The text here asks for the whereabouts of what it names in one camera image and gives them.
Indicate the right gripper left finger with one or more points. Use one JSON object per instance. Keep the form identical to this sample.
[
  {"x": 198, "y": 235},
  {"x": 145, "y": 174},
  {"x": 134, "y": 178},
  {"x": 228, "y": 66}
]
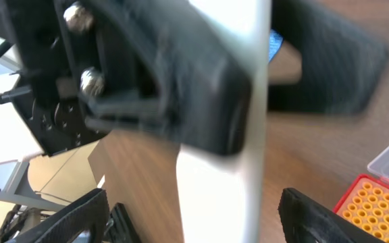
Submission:
[{"x": 73, "y": 219}]

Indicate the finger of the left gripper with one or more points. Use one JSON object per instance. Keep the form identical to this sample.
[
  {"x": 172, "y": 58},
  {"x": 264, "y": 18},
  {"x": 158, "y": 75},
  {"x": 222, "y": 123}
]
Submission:
[
  {"x": 198, "y": 101},
  {"x": 333, "y": 67}
]

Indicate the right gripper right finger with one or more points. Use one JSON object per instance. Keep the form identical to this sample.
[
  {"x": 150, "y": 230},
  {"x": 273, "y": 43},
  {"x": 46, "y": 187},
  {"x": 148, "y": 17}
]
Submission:
[{"x": 309, "y": 222}]

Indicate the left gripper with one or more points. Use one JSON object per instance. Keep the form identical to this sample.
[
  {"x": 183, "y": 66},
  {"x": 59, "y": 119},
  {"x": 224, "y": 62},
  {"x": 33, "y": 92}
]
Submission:
[{"x": 46, "y": 40}]

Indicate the white pipette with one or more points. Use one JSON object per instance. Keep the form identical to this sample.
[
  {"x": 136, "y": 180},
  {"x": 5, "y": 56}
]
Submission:
[{"x": 221, "y": 202}]

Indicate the blue cloth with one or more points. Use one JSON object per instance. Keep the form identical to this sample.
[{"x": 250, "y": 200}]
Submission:
[{"x": 275, "y": 45}]

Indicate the red and yellow tip box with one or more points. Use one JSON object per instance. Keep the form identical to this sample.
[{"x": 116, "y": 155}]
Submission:
[{"x": 377, "y": 209}]

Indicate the mounting rail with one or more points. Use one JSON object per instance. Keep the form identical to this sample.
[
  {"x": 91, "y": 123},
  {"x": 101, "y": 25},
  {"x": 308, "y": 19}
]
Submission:
[{"x": 123, "y": 226}]

